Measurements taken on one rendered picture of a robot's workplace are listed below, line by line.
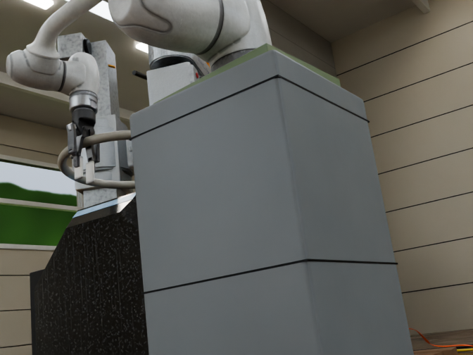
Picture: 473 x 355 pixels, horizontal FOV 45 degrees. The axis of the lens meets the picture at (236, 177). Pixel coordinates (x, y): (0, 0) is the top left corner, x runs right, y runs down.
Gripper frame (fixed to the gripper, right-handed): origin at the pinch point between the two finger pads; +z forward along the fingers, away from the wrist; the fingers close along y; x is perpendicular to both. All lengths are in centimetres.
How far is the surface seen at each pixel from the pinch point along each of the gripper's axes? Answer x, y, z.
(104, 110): 77, 101, -89
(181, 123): -59, -35, 16
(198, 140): -62, -35, 21
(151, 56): 19, 67, -84
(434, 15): -86, 534, -341
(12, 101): 500, 393, -368
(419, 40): -60, 541, -318
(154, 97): 20, 69, -63
